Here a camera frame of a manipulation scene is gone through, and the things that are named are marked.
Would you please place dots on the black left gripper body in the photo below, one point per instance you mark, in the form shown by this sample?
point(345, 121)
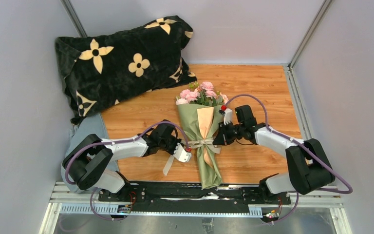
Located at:
point(169, 145)

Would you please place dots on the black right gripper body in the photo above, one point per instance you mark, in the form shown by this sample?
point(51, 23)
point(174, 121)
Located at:
point(231, 132)

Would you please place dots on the pink fake flower stem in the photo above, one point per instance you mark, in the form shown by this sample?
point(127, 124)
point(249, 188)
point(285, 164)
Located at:
point(224, 98)
point(209, 96)
point(187, 96)

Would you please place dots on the green and peach wrapping paper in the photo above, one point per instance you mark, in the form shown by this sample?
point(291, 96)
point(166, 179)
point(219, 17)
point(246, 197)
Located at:
point(200, 123)

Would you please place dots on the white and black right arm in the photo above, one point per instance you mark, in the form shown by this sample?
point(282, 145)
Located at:
point(307, 163)

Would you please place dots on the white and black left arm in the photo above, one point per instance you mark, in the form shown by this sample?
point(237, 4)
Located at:
point(87, 165)

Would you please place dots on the light blue cloth bag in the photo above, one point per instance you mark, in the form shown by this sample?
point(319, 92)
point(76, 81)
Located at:
point(90, 125)

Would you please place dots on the black floral pillow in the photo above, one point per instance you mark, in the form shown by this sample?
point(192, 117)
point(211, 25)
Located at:
point(99, 72)

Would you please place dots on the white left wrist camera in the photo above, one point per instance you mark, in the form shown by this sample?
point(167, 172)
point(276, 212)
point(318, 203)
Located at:
point(181, 154)

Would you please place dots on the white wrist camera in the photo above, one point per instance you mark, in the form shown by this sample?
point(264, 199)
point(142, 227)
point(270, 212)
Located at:
point(227, 115)
point(181, 154)

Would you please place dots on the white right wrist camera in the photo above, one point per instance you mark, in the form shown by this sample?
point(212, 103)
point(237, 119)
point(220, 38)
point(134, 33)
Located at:
point(227, 115)

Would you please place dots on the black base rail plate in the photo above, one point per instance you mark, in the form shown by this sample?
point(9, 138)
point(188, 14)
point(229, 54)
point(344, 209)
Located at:
point(182, 197)

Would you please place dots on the aluminium frame rail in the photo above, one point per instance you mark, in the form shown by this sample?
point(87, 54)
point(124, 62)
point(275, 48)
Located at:
point(63, 201)

